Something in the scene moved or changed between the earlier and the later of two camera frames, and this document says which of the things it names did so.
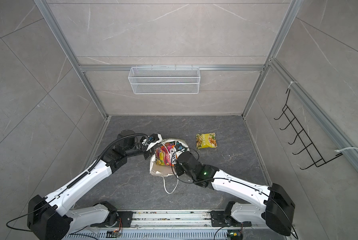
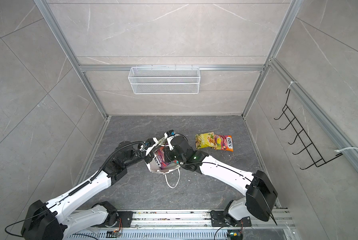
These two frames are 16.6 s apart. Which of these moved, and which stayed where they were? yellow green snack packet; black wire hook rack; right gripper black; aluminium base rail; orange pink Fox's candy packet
Moved: right gripper black; orange pink Fox's candy packet
Stayed: yellow green snack packet; aluminium base rail; black wire hook rack
